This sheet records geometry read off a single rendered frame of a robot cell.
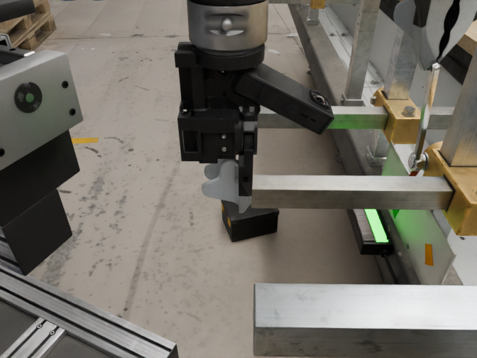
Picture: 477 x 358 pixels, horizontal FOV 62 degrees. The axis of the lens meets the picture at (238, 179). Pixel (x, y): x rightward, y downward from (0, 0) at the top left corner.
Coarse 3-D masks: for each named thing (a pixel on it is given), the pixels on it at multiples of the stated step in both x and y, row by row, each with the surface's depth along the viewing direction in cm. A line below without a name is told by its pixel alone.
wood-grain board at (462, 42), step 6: (402, 0) 117; (474, 24) 90; (468, 30) 86; (474, 30) 86; (462, 36) 85; (468, 36) 83; (474, 36) 82; (462, 42) 85; (468, 42) 82; (474, 42) 80; (468, 48) 82; (474, 48) 80
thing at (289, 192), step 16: (256, 176) 50; (272, 176) 50; (288, 176) 50; (304, 176) 50; (320, 176) 50; (336, 176) 50; (352, 176) 50; (368, 176) 50; (384, 176) 50; (400, 176) 50; (416, 176) 50; (432, 176) 50; (256, 192) 48; (272, 192) 48; (288, 192) 48; (304, 192) 48; (320, 192) 48; (336, 192) 48; (352, 192) 48; (368, 192) 48; (384, 192) 48; (400, 192) 48; (416, 192) 48; (432, 192) 47; (448, 192) 47; (288, 208) 49; (304, 208) 49; (320, 208) 49; (336, 208) 49; (352, 208) 49; (368, 208) 49; (384, 208) 49; (400, 208) 49; (416, 208) 49; (432, 208) 49
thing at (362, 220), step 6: (354, 210) 69; (360, 210) 69; (360, 216) 67; (360, 222) 66; (366, 222) 66; (360, 228) 65; (366, 228) 65; (366, 234) 64; (372, 234) 64; (366, 240) 63; (372, 240) 63
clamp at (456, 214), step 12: (432, 144) 55; (432, 156) 53; (432, 168) 53; (444, 168) 50; (456, 168) 49; (468, 168) 49; (456, 180) 47; (468, 180) 47; (456, 192) 47; (468, 192) 45; (456, 204) 47; (468, 204) 44; (456, 216) 47; (468, 216) 45; (456, 228) 47; (468, 228) 46
